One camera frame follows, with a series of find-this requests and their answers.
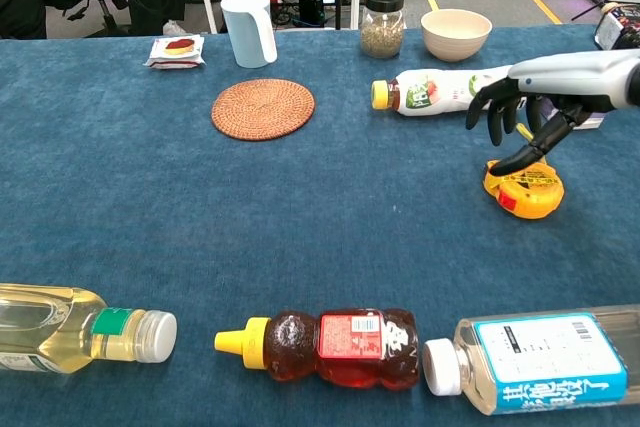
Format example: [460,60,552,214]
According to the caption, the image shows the small purple carton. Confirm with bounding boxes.
[574,113,607,131]

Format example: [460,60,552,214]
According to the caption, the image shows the clear square bottle blue label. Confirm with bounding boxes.
[422,304,640,417]

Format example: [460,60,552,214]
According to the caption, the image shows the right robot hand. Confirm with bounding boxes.
[465,49,640,177]

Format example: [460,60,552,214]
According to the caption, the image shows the dark soy sauce bottle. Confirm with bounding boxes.
[593,3,640,51]

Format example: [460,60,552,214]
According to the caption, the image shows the white drink bottle yellow cap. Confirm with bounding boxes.
[370,64,529,118]

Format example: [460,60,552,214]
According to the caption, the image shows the yellow tape measure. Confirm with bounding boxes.
[482,121,566,221]

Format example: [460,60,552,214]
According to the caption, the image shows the pale yellow liquid bottle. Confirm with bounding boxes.
[0,282,179,375]

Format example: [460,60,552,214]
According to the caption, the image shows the blue table mat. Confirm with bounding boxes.
[0,24,640,427]

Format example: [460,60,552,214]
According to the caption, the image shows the black box device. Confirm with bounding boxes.
[298,0,326,28]

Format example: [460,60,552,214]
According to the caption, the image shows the bear shaped honey bottle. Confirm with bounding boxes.
[214,307,420,392]

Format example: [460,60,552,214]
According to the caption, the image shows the thin black rod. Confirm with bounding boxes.
[571,0,640,22]

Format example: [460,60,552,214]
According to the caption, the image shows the round woven coaster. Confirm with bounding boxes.
[210,78,317,142]

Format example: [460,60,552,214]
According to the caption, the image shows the glass jar black lid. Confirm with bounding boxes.
[359,0,406,60]

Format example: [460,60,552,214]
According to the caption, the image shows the white snack packet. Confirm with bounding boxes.
[143,35,207,71]

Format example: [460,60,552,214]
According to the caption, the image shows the black office chair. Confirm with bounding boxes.
[64,0,126,37]

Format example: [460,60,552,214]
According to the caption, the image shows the beige bowl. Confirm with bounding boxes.
[420,8,494,63]

